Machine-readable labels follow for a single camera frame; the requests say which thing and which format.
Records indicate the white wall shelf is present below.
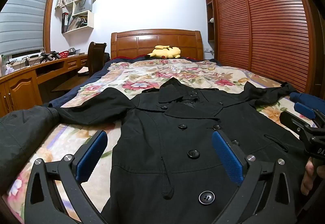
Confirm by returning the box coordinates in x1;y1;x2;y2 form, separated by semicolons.
55;0;96;34

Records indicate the row of books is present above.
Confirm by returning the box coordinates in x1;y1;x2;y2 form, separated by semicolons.
62;12;88;33

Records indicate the wooden slatted wardrobe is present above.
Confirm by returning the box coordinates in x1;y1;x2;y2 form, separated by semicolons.
203;0;316;103

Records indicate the floral blanket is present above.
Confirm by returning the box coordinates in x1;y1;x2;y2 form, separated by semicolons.
0;59;315;224

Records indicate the black trench coat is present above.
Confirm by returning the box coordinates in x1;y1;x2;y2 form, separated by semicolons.
43;77;313;224

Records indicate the dark puffer jacket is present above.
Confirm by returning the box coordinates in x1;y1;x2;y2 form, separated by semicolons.
0;105;60;184

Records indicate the yellow plush toy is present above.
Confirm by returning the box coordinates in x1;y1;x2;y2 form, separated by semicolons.
146;45;181;59

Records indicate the wooden desk with cabinets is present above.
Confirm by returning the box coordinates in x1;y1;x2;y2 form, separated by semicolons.
0;53;89;123

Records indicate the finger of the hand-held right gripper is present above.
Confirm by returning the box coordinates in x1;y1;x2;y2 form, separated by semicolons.
294;102;325;125
280;111;311;139

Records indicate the wooden window frame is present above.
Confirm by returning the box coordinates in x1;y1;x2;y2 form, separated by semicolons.
41;0;61;54

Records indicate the grey window blind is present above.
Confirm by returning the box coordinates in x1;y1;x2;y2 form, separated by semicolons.
0;0;56;54

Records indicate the person's right hand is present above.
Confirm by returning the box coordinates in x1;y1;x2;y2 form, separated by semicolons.
301;159;318;196

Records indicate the wooden door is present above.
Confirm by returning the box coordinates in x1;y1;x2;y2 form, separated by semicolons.
311;3;325;101

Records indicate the dark brown chair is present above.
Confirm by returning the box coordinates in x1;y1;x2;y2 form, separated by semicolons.
77;42;110;78

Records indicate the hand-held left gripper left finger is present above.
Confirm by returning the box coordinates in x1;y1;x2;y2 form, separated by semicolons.
24;130;108;224

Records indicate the grey paper bag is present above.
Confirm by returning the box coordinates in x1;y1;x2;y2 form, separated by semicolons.
72;0;92;15

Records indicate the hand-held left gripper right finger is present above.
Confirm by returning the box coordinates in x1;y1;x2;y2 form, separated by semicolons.
211;130;297;224

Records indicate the wooden bed headboard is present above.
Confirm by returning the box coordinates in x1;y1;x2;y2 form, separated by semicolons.
110;29;204;61

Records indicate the black tripod device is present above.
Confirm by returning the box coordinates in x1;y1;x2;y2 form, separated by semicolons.
40;52;61;61

